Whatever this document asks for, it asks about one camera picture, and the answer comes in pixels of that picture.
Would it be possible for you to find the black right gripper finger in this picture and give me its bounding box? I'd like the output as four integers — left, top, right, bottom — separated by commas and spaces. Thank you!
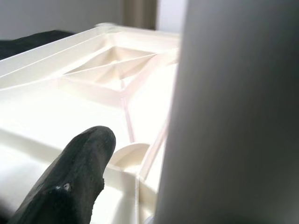
9, 125, 117, 224

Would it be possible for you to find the white plastic table top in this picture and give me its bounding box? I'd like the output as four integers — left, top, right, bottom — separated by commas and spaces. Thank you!
0, 22, 182, 224

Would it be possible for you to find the white plastic table leg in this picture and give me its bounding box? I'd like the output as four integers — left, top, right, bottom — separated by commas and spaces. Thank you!
154, 0, 299, 224

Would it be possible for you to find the black cloth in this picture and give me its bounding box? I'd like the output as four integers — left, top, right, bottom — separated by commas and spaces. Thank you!
0, 29, 76, 61

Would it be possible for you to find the door frame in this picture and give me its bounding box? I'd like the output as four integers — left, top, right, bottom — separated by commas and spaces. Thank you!
121, 0, 157, 30

